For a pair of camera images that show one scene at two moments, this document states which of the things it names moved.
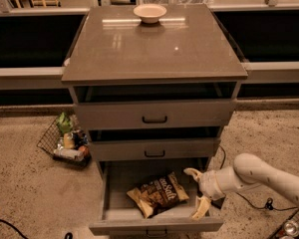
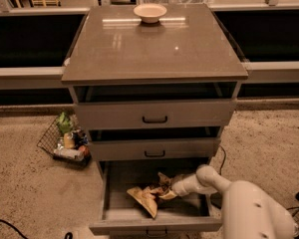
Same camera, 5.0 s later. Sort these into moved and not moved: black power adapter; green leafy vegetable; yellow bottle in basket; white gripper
Moved: white gripper
Not moved: black power adapter; yellow bottle in basket; green leafy vegetable
